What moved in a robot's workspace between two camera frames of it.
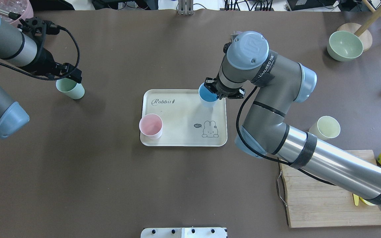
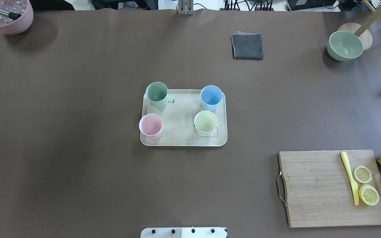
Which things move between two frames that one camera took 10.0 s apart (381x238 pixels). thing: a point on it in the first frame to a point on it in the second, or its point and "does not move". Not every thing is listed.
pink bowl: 23,7 does not move
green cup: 74,90 to 156,94
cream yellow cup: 326,127 to 205,122
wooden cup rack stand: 362,31 does not move
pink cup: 150,126 does not move
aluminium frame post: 185,7 does not move
